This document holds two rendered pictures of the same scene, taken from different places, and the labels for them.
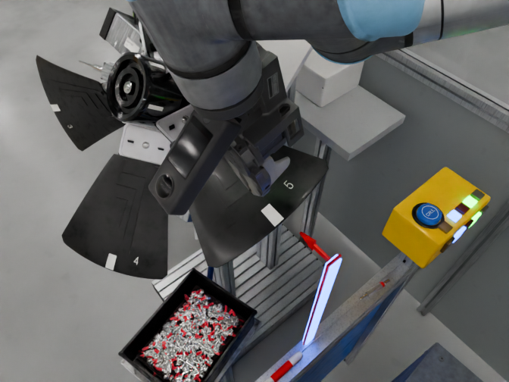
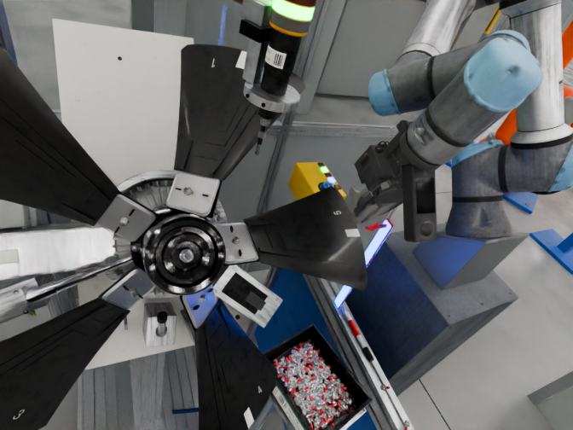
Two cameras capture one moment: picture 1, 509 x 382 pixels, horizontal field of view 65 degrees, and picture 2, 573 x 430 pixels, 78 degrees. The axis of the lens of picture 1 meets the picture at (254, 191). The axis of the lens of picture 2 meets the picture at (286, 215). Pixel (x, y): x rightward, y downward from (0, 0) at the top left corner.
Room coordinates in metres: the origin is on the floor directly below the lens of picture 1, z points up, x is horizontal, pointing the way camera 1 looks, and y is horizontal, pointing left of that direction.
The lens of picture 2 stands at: (0.42, 0.53, 1.64)
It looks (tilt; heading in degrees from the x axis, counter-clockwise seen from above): 41 degrees down; 274
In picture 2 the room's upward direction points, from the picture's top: 20 degrees clockwise
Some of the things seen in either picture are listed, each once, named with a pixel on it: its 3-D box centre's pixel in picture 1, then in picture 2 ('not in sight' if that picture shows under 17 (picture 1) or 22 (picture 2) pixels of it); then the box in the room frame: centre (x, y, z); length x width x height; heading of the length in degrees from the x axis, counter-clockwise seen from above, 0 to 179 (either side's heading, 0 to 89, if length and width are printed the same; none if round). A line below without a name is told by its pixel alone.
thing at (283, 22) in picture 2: not in sight; (290, 20); (0.52, 0.12, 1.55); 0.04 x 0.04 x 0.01
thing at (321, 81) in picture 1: (323, 70); not in sight; (1.03, -0.21, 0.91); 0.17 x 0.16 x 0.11; 129
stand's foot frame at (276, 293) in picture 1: (243, 282); (144, 394); (0.75, 0.05, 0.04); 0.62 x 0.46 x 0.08; 129
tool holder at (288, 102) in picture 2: not in sight; (273, 55); (0.53, 0.11, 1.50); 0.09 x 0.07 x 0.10; 164
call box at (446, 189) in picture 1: (433, 218); (315, 191); (0.42, -0.34, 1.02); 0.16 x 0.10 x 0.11; 129
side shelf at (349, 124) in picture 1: (332, 104); not in sight; (0.95, -0.24, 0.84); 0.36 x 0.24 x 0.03; 39
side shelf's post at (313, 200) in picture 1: (314, 191); not in sight; (0.95, -0.24, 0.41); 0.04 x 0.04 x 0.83; 39
